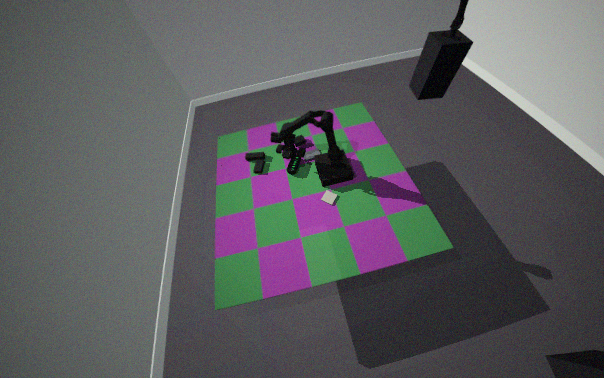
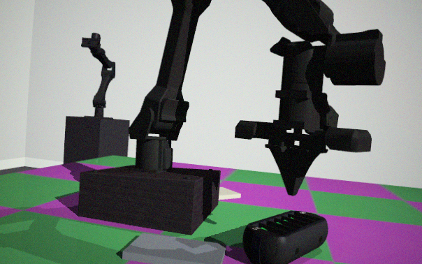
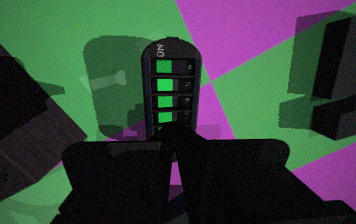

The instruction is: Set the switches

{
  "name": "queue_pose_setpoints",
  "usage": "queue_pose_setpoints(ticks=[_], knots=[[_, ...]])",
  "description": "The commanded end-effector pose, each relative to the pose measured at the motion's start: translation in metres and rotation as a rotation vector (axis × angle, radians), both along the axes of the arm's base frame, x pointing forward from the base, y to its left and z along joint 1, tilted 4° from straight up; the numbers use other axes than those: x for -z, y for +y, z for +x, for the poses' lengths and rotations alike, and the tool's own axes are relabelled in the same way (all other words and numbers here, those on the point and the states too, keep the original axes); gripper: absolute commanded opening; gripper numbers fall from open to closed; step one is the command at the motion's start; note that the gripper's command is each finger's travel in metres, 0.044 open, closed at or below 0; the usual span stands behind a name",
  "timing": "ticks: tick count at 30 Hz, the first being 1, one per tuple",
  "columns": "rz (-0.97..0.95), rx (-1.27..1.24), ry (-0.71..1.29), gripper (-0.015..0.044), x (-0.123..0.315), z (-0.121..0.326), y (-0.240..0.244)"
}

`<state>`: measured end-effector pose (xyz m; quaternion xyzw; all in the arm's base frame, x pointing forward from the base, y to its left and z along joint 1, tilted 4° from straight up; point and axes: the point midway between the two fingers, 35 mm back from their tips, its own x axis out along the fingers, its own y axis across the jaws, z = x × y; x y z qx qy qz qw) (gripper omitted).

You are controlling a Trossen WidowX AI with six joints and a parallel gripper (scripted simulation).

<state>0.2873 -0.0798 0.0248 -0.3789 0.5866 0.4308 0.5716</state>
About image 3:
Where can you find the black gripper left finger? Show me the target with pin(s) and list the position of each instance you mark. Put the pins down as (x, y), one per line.
(123, 161)

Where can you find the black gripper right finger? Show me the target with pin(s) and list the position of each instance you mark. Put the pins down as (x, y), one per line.
(198, 158)

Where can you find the dark grey controller unit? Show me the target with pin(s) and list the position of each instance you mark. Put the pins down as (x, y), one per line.
(171, 76)

